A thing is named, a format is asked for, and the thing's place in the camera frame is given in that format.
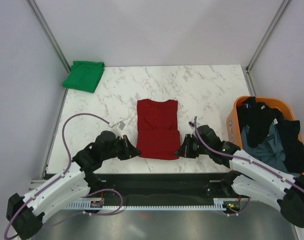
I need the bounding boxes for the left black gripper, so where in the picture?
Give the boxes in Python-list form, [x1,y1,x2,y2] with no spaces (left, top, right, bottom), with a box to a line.
[102,134,141,160]

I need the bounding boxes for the blue-grey shirt in basket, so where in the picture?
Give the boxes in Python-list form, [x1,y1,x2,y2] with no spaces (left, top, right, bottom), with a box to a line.
[241,124,298,176]

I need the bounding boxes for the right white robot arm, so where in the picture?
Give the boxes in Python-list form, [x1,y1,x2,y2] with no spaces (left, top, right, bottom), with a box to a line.
[175,122,304,228]

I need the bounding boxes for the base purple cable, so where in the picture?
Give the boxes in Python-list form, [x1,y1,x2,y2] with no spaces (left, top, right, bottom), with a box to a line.
[221,196,252,218]
[41,188,124,228]

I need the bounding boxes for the folded green t-shirt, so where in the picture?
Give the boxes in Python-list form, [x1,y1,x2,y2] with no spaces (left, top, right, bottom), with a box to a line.
[62,60,105,93]

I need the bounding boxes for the black t-shirt in basket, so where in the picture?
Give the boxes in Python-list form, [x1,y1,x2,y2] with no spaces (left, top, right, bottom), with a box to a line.
[235,96,304,175]

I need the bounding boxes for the right aluminium frame post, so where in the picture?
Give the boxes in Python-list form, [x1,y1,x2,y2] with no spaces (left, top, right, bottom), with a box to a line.
[244,0,292,74]

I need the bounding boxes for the left aluminium frame post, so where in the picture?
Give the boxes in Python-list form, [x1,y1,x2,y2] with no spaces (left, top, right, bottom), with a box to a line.
[26,0,72,75]

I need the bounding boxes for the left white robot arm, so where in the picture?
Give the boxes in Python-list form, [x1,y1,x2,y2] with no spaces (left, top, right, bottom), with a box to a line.
[6,130,141,240]

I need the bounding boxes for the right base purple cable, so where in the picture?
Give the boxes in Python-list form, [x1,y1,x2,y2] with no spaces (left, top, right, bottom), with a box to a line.
[221,196,252,218]

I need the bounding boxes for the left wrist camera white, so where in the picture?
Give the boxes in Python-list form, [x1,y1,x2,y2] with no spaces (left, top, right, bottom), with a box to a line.
[109,121,126,137]

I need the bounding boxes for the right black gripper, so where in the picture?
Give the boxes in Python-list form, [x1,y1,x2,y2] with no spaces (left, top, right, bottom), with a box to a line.
[175,133,211,159]

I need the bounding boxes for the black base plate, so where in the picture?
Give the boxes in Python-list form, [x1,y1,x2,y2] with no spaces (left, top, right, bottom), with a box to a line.
[86,172,252,208]

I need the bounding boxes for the aluminium frame post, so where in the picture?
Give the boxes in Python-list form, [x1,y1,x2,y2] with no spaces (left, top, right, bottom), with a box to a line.
[244,0,292,74]
[26,0,72,75]

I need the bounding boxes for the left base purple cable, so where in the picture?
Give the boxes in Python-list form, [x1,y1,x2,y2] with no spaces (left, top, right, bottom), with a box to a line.
[41,188,124,228]

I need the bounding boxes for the orange laundry basket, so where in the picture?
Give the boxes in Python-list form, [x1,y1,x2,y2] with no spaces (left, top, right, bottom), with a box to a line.
[226,96,304,176]

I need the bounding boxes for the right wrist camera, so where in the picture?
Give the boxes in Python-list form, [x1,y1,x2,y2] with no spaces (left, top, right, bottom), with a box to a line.
[188,121,195,129]

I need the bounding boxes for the white slotted cable duct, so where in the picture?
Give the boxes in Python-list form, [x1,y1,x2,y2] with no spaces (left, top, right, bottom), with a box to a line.
[63,198,241,211]

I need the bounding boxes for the red t-shirt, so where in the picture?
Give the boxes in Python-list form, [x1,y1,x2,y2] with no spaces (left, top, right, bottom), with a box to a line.
[137,99,181,161]

